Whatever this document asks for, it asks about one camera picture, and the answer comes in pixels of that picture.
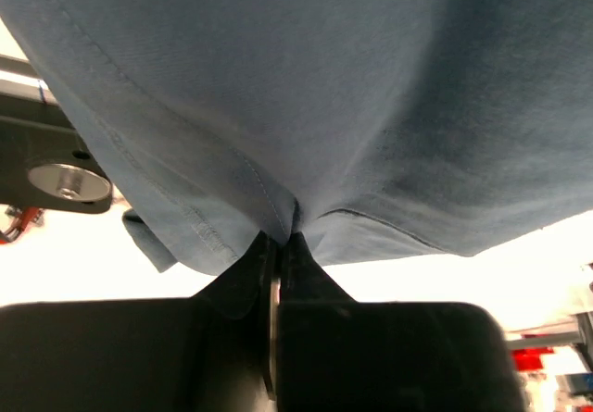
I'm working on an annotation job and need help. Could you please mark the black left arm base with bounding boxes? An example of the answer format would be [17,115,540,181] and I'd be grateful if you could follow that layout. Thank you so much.
[1,95,113,214]

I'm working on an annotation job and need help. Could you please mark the teal blue t shirt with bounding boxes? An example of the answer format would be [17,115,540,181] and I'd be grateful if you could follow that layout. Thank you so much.
[1,0,592,275]

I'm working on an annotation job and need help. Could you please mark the metal front table rail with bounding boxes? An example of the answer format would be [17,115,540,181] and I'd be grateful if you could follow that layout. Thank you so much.
[0,56,58,106]

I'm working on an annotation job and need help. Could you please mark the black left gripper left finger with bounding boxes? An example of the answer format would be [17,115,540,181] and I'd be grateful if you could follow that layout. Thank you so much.
[1,234,277,411]

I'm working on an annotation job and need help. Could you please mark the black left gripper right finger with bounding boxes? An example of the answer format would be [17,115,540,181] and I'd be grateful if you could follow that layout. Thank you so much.
[275,234,525,412]

